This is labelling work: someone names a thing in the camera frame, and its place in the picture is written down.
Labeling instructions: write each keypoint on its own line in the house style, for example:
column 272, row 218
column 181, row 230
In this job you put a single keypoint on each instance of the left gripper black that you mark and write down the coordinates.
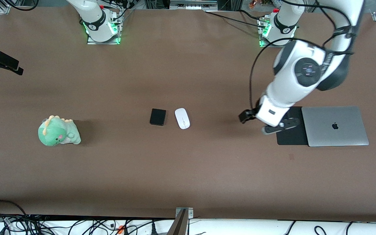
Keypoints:
column 247, row 115

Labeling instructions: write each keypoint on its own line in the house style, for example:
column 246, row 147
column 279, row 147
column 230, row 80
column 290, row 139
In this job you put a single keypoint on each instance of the white computer mouse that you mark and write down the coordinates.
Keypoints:
column 182, row 118

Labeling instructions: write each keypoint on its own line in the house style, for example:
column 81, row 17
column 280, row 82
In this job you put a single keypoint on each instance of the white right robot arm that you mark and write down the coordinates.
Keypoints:
column 93, row 19

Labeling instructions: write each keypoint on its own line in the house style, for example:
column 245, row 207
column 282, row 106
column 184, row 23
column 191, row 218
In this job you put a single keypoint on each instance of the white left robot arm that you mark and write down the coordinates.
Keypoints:
column 292, row 81

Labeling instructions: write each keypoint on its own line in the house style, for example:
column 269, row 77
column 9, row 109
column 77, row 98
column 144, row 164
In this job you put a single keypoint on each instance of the black mouse pad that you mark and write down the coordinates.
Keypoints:
column 289, row 138

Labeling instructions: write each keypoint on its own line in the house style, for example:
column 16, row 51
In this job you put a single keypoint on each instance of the green dinosaur plush toy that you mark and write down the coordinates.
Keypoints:
column 57, row 132

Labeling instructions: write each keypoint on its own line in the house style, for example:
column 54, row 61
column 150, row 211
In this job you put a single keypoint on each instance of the silver laptop with apple logo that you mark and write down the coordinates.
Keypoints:
column 335, row 125

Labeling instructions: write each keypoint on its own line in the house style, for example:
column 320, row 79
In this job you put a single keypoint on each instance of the metal rack device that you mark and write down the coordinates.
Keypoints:
column 193, row 4

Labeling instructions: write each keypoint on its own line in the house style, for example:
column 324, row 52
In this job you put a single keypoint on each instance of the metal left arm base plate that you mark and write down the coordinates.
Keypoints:
column 273, row 45

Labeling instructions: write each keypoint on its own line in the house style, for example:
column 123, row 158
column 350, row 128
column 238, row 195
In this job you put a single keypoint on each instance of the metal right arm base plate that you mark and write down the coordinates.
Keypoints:
column 103, row 42

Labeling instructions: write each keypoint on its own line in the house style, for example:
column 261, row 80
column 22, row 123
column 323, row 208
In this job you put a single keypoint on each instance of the metal table edge bracket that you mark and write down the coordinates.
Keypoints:
column 183, row 222

